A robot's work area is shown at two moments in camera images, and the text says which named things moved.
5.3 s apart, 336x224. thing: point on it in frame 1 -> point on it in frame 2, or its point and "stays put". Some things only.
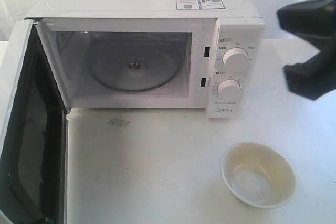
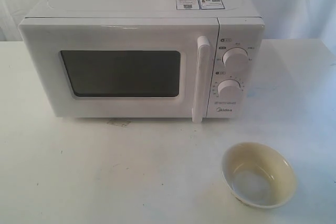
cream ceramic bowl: x=257 y=175 stays put
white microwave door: x=33 y=157 -> x=129 y=67
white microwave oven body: x=157 y=49 stays put
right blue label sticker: x=211 y=2 stays put
